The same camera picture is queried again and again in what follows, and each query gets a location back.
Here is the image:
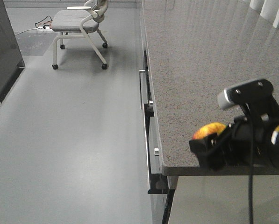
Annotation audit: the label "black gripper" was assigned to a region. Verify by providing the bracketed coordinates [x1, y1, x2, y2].
[189, 116, 270, 170]

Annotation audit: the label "red yellow apple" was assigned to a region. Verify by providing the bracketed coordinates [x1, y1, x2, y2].
[192, 122, 226, 140]

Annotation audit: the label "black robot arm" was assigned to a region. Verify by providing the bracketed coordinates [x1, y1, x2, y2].
[189, 116, 279, 170]

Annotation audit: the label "silver round knob lower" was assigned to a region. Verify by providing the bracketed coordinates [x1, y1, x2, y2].
[154, 147, 159, 156]

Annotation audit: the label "grey speckled kitchen counter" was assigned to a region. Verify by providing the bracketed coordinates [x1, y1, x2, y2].
[140, 0, 279, 224]

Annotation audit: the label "grey white office chair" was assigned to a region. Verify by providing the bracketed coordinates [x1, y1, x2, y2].
[50, 0, 108, 70]

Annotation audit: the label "dark grey cabinet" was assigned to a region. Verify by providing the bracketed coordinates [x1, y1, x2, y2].
[0, 0, 25, 105]

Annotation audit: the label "black camera cable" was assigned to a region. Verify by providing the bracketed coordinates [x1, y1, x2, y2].
[247, 121, 256, 224]

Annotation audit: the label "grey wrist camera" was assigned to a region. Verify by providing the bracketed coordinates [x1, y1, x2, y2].
[217, 78, 279, 126]

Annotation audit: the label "silver drawer handle bar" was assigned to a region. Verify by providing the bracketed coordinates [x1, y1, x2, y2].
[139, 70, 148, 110]

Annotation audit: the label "black orange floor cables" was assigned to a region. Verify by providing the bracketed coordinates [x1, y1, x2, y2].
[35, 15, 54, 29]

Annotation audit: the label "white power strip cable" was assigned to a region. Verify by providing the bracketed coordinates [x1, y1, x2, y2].
[14, 26, 53, 37]

